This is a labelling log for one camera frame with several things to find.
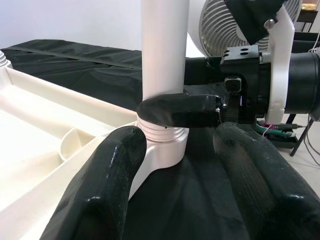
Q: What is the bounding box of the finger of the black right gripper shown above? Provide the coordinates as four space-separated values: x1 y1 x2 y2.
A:
137 92 222 130
184 56 224 87

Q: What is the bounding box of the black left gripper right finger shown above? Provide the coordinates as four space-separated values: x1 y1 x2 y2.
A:
212 122 320 240

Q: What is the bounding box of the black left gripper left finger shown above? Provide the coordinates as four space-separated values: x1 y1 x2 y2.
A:
39 125 147 240

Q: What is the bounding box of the white plastic table top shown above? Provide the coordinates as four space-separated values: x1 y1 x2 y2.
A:
0 66 190 240

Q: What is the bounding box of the white floor fan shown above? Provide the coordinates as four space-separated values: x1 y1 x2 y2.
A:
186 0 303 58

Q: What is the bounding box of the black table cloth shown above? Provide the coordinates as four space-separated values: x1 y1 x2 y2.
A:
1 38 253 240

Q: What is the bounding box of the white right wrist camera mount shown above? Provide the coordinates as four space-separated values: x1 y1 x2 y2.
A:
224 0 297 124

